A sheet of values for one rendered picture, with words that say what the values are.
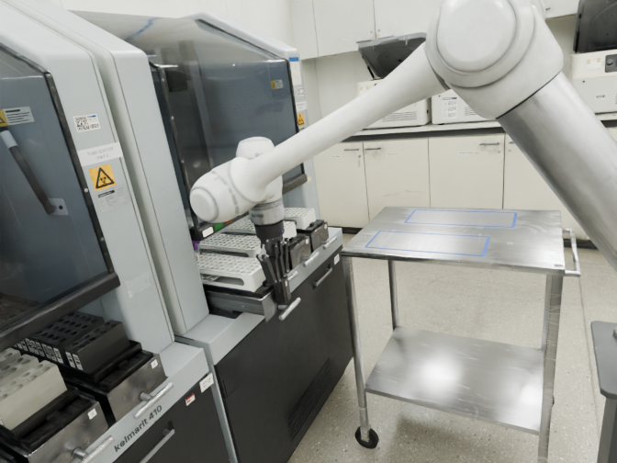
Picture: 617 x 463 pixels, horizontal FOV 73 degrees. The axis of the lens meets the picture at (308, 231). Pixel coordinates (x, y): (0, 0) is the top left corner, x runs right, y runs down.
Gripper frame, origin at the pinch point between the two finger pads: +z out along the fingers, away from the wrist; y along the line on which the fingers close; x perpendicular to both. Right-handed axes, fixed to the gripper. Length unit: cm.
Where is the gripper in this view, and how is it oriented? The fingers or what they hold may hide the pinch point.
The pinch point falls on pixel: (280, 290)
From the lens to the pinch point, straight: 115.2
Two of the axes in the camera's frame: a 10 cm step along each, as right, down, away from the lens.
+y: -4.7, 3.6, -8.1
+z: 1.3, 9.3, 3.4
